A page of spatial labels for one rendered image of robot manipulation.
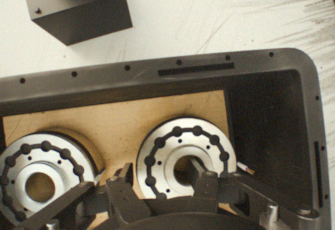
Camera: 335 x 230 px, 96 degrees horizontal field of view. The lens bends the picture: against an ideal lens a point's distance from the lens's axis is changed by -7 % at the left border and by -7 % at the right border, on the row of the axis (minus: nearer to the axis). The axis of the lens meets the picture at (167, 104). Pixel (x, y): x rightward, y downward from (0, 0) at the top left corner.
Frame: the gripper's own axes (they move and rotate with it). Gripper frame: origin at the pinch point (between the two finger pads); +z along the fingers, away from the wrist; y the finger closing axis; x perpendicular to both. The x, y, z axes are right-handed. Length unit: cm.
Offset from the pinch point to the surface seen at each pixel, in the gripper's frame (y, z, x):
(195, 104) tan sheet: 4.4, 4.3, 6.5
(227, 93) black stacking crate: 8.6, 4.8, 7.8
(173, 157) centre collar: 1.2, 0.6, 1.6
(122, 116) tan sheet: -4.1, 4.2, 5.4
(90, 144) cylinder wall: -7.5, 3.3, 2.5
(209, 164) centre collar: 4.7, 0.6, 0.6
